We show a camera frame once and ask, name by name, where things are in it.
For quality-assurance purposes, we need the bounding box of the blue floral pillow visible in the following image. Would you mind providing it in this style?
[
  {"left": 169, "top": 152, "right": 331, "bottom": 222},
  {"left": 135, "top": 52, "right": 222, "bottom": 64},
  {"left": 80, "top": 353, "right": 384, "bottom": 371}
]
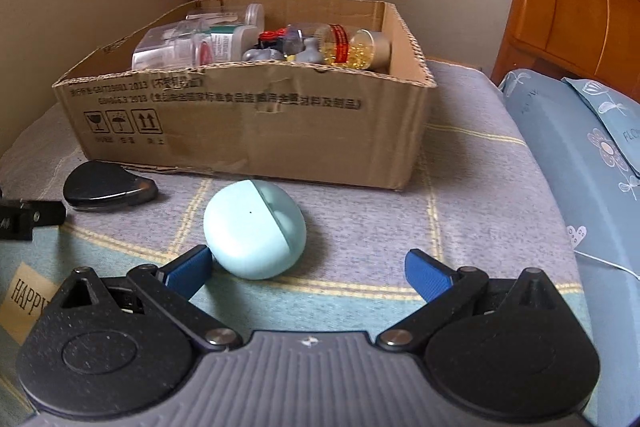
[{"left": 561, "top": 77, "right": 640, "bottom": 188}]

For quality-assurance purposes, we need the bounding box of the clear plastic jar white lid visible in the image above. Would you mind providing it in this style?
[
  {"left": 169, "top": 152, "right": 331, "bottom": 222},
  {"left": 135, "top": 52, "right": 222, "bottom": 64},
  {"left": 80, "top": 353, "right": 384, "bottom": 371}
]
[{"left": 186, "top": 3, "right": 266, "bottom": 32}]

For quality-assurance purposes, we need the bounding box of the white string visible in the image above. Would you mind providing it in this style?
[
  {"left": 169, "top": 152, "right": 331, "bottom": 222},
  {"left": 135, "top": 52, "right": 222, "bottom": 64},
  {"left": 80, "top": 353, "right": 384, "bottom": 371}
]
[{"left": 574, "top": 248, "right": 640, "bottom": 281}]

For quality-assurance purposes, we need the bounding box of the light blue earbud case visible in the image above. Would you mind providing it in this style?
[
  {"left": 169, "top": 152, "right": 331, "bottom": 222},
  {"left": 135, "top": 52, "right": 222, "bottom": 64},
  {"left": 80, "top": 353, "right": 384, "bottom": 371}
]
[{"left": 203, "top": 179, "right": 308, "bottom": 281}]

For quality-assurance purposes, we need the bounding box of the white green labelled bottle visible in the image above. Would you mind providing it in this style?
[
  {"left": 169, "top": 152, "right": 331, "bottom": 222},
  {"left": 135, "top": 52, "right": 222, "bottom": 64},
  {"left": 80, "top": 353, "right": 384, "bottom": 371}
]
[{"left": 209, "top": 24, "right": 264, "bottom": 62}]

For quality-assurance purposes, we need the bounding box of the clear round container red label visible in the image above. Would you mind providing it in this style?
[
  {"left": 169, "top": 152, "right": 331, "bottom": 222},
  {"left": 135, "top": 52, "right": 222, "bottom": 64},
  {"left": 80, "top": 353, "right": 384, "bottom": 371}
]
[{"left": 131, "top": 21, "right": 216, "bottom": 70}]

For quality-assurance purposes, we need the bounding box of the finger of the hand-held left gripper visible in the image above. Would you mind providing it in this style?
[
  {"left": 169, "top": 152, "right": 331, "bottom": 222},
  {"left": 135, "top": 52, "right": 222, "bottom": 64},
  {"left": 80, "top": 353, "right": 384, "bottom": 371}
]
[{"left": 0, "top": 202, "right": 67, "bottom": 242}]

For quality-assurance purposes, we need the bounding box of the checked blanket with lettering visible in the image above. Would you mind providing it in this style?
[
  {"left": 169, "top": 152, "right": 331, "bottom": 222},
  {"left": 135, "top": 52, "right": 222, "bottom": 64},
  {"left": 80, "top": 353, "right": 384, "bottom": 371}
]
[{"left": 0, "top": 59, "right": 596, "bottom": 413}]

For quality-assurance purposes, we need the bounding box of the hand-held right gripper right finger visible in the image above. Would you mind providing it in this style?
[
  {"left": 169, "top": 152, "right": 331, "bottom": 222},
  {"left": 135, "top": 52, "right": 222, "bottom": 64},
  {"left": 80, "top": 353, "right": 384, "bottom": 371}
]
[{"left": 375, "top": 249, "right": 571, "bottom": 353}]

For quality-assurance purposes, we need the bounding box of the brown cardboard box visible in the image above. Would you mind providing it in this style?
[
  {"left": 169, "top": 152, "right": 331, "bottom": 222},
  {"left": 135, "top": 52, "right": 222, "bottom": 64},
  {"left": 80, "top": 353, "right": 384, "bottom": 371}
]
[{"left": 52, "top": 0, "right": 437, "bottom": 192}]

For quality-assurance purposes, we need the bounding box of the red toy train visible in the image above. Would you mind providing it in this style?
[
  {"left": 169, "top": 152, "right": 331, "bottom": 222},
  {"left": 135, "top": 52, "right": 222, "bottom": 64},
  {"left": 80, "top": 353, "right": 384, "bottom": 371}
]
[{"left": 257, "top": 27, "right": 301, "bottom": 55}]

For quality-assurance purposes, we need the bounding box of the blue floral quilt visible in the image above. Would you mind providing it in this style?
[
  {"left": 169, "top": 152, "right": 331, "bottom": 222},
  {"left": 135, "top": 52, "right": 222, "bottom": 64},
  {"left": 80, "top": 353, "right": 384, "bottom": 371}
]
[{"left": 500, "top": 68, "right": 640, "bottom": 427}]

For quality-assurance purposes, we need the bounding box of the black teardrop-shaped case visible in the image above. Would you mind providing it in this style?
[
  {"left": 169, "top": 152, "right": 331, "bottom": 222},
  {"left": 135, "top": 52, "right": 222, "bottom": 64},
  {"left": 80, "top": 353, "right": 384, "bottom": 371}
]
[{"left": 63, "top": 161, "right": 160, "bottom": 212}]

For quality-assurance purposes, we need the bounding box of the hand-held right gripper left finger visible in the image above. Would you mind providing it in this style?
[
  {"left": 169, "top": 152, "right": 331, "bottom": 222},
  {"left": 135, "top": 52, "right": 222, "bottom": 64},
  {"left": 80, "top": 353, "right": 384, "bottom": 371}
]
[{"left": 47, "top": 244, "right": 243, "bottom": 353}]

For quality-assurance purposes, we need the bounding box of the glass jar of gold beads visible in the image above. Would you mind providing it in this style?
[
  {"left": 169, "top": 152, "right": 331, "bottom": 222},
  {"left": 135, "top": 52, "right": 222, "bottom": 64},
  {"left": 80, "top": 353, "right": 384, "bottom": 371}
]
[{"left": 315, "top": 23, "right": 393, "bottom": 71}]

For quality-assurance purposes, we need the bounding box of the grey cat figurine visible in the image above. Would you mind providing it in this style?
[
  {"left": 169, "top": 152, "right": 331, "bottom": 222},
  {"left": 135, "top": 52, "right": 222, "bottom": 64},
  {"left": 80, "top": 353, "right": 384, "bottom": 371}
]
[{"left": 242, "top": 36, "right": 323, "bottom": 64}]

